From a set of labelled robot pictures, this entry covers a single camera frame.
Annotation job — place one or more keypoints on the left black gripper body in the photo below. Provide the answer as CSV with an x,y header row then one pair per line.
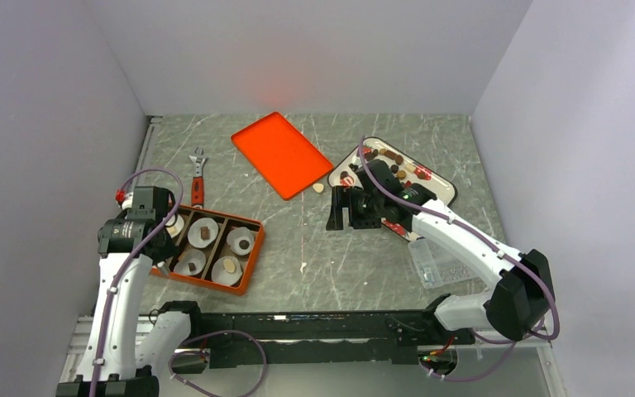
x,y
168,250

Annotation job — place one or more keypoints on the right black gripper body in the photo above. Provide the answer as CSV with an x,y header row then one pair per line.
x,y
365,212

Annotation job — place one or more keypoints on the white strawberry tray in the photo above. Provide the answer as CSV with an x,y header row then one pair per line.
x,y
408,170

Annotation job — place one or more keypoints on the orange box lid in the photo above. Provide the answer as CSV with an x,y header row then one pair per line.
x,y
282,155

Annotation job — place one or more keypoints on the brown block chocolate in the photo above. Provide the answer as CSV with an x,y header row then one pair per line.
x,y
204,233

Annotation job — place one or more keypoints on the orange chocolate box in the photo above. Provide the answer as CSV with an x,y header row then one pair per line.
x,y
215,250

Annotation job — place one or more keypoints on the oval white chocolate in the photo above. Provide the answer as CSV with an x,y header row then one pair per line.
x,y
229,266

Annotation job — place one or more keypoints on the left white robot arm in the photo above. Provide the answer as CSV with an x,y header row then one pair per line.
x,y
111,365

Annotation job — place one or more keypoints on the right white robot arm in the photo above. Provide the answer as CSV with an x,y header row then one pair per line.
x,y
519,290

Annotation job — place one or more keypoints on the white paper cup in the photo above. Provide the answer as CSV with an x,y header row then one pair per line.
x,y
194,256
179,226
221,277
193,233
237,234

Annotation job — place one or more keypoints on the clear plastic screw box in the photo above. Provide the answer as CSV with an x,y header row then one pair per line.
x,y
435,266

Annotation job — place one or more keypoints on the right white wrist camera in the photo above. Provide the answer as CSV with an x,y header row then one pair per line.
x,y
356,164

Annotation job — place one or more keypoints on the red handled adjustable wrench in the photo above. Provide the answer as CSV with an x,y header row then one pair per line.
x,y
197,195

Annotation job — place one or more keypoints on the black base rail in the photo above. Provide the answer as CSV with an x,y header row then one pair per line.
x,y
398,337

